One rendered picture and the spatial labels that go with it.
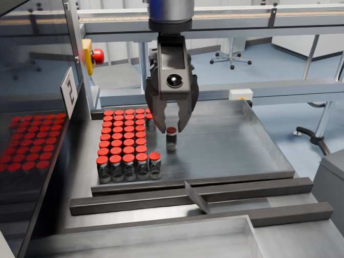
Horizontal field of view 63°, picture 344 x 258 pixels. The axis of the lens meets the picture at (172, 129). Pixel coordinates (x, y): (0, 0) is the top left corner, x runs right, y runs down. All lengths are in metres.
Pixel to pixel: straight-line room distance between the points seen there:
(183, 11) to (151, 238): 0.33
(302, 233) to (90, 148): 0.41
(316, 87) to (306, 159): 0.53
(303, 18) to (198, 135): 1.11
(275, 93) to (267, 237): 1.35
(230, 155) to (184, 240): 0.22
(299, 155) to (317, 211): 1.67
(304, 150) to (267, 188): 1.72
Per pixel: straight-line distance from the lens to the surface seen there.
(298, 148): 2.21
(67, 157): 0.60
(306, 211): 0.48
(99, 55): 0.73
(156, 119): 0.52
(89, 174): 0.54
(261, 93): 1.70
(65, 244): 0.43
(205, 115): 0.69
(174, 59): 0.44
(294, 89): 1.78
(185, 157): 0.55
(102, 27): 1.39
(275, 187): 0.50
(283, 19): 1.56
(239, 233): 0.45
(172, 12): 0.44
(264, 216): 0.45
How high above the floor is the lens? 1.24
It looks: 34 degrees down
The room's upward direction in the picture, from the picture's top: straight up
